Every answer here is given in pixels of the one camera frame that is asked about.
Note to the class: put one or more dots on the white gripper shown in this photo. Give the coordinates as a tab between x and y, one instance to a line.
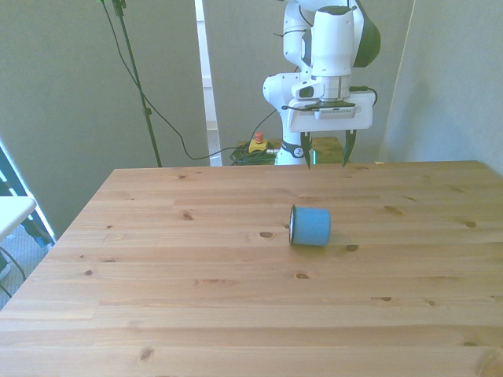
330	124

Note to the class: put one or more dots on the black camera stand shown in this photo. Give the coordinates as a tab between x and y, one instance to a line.
135	74

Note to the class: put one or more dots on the white door frame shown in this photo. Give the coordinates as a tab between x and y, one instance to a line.
206	59

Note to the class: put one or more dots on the white side table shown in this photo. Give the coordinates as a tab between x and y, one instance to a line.
13	212

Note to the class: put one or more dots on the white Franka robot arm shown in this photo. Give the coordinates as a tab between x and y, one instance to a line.
330	39

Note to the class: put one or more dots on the yellow emergency stop button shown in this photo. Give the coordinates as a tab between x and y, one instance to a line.
257	146

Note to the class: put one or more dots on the blue enamel mug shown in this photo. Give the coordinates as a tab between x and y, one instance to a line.
312	226

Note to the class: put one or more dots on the dark metal frame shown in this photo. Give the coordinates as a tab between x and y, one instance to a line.
36	232

